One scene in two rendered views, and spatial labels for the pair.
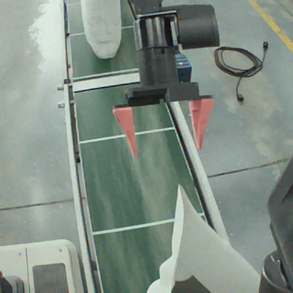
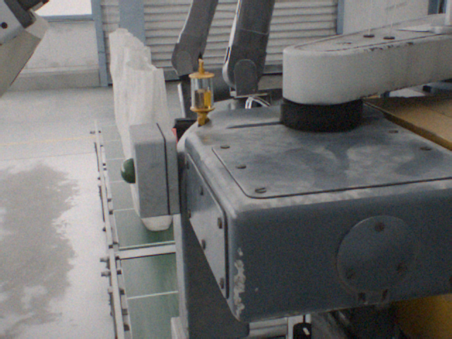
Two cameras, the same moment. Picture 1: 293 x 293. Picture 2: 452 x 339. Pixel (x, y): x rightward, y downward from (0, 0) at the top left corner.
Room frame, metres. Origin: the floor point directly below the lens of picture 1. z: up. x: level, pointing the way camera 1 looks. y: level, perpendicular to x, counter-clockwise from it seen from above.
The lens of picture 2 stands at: (-0.88, -0.07, 1.50)
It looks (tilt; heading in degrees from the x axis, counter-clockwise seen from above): 19 degrees down; 359
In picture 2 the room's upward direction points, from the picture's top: 1 degrees counter-clockwise
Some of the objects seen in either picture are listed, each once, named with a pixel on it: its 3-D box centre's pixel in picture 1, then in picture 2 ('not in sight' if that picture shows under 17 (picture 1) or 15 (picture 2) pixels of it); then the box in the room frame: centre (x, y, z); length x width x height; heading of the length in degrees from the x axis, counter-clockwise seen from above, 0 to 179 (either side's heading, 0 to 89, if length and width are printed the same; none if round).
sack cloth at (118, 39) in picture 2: not in sight; (126, 85); (3.21, 0.53, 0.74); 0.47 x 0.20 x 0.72; 14
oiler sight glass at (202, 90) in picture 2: not in sight; (202, 92); (-0.20, -0.05, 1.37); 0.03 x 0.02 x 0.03; 12
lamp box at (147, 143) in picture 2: not in sight; (154, 169); (-0.22, 0.01, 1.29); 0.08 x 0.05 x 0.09; 12
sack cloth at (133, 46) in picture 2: not in sight; (137, 105); (2.53, 0.38, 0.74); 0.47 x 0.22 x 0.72; 13
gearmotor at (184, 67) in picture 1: (170, 58); not in sight; (1.63, -0.12, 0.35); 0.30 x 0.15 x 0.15; 12
